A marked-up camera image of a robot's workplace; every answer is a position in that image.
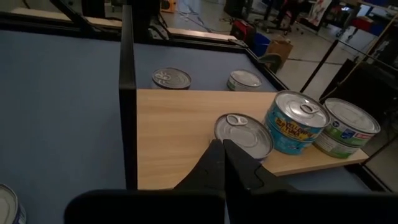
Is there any cardboard box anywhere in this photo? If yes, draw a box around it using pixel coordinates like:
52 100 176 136
266 34 294 65

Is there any dark blue albacore tuna can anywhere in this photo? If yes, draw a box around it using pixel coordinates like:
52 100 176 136
0 183 27 224
213 113 275 163
151 67 192 91

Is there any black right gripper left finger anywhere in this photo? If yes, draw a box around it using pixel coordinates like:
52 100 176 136
174 139 226 192

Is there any orange box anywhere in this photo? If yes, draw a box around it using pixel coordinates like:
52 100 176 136
160 0 177 14

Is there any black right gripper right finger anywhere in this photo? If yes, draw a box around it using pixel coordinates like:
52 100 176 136
223 139 297 192

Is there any red bag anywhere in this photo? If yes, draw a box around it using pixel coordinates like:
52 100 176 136
229 19 257 41

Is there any green white tuna can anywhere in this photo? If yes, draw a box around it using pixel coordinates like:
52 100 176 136
226 68 263 92
313 97 381 160

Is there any wooden shelf with black frame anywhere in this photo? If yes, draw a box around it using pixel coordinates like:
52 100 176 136
119 4 398 191

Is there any blue bin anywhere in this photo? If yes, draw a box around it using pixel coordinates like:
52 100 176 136
251 32 271 57

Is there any teal yellowfin tuna can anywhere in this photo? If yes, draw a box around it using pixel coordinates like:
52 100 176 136
263 90 331 156

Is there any colourful poster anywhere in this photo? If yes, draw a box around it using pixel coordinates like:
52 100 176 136
306 0 333 27

